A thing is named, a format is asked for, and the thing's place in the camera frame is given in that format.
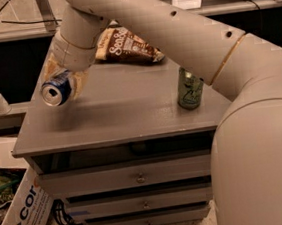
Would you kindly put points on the white cardboard box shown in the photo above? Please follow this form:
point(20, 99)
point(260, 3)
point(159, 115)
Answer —
point(31, 205)

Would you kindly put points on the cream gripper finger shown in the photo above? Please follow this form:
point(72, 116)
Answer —
point(79, 80)
point(52, 67)

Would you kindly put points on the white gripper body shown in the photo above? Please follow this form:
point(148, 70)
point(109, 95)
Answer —
point(69, 57)

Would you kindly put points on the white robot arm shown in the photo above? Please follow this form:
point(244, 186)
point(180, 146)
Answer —
point(246, 160)

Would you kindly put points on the brown chip bag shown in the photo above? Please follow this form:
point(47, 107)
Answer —
point(121, 45)

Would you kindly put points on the blue pepsi can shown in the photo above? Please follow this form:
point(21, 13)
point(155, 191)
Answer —
point(57, 89)

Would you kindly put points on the grey drawer cabinet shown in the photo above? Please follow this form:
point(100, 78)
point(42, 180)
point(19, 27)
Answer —
point(125, 152)

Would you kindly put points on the green soda can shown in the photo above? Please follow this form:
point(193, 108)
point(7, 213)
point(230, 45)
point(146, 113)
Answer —
point(190, 89)

